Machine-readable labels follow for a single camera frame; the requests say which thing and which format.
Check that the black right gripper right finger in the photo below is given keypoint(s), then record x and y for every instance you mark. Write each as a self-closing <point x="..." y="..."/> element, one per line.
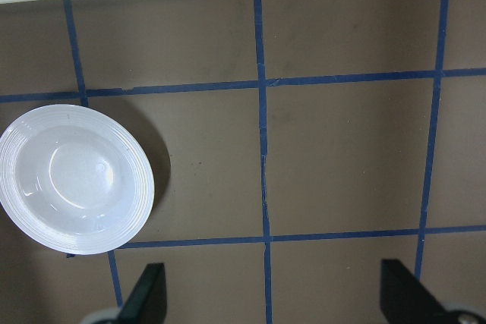
<point x="404" y="299"/>

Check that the white round plate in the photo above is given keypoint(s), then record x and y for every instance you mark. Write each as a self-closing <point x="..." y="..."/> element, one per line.
<point x="75" y="180"/>

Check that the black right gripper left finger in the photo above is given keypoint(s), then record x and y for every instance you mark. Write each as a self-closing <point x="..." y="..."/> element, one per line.
<point x="147" y="302"/>

